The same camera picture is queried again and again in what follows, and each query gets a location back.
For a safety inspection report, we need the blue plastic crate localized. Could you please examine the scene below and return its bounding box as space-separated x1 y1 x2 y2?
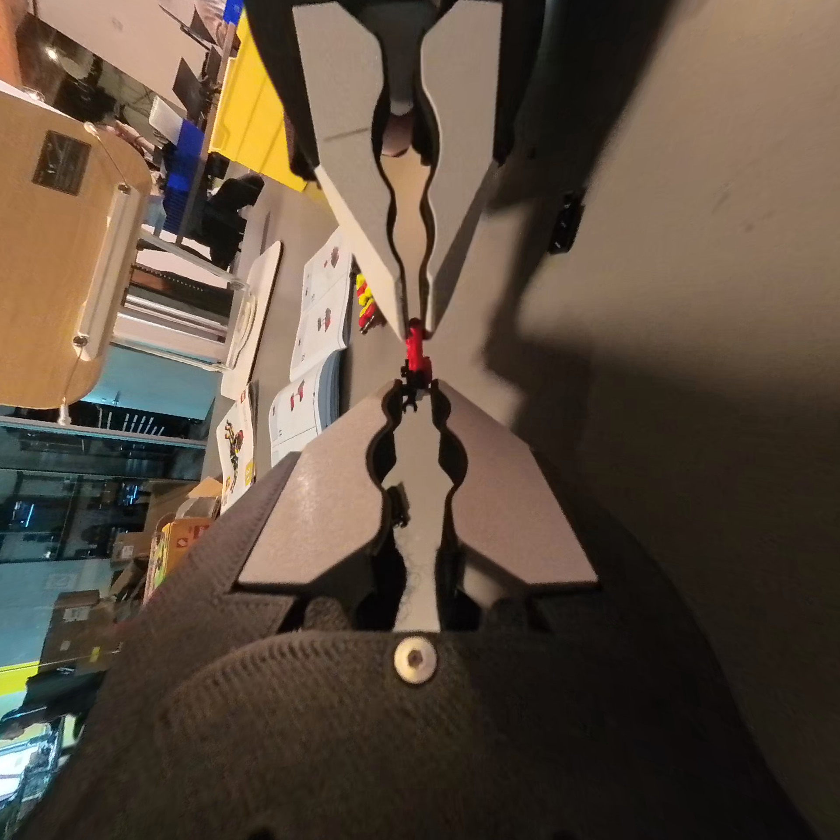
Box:
161 121 207 198

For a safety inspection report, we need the small white lego leaflet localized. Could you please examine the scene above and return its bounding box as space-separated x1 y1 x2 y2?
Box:
217 381 258 516

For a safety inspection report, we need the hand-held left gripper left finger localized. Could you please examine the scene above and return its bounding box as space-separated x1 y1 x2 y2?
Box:
236 381 404 588

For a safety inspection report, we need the black office chair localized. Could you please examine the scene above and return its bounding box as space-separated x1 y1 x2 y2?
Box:
193 174 266 273

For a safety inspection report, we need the colourful lego box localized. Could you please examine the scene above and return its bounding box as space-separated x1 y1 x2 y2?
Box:
141 476 221 605

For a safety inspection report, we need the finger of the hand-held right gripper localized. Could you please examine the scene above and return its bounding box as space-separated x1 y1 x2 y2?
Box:
292 3 411 342
416 0 508 339

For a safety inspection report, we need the large cardboard box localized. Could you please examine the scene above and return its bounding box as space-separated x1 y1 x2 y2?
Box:
39 591 122 670

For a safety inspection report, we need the lego instruction booklet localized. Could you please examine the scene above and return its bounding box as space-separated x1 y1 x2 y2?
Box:
269 226 355 468

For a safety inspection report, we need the yellow plastic bin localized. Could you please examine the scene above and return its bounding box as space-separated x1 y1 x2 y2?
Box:
206 29 309 194

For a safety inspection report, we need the black red yellow lego assembly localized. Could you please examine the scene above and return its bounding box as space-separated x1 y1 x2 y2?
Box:
354 272 378 336

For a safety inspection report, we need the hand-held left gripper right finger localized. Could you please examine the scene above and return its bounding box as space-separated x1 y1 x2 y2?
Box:
430 381 599 586

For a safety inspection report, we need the person's right hand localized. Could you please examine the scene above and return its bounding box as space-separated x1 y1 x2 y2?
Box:
381 108 417 158

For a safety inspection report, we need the wooden book stand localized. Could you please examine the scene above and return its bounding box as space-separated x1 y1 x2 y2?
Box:
0 88 284 421

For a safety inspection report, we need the small red black lego assembly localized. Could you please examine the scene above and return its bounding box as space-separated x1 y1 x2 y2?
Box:
403 318 434 382

